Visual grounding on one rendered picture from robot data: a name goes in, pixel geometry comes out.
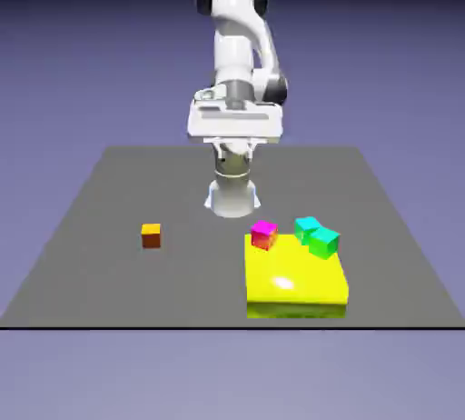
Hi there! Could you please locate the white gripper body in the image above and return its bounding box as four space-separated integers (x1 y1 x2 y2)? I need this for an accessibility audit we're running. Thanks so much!
186 98 284 146

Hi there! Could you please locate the small magenta cube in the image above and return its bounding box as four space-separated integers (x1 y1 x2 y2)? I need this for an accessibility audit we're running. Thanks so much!
250 220 280 252

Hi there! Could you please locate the small cyan cube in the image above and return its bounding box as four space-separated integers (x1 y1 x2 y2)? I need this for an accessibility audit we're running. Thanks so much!
294 216 322 246

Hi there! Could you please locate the small orange cube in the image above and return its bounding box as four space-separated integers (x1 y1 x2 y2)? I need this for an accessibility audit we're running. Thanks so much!
141 223 162 249

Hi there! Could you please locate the small teal cube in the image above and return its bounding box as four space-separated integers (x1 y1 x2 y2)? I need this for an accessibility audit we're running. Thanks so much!
308 226 341 260

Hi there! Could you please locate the large yellow box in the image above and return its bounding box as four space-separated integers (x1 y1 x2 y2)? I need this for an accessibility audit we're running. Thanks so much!
244 233 350 320

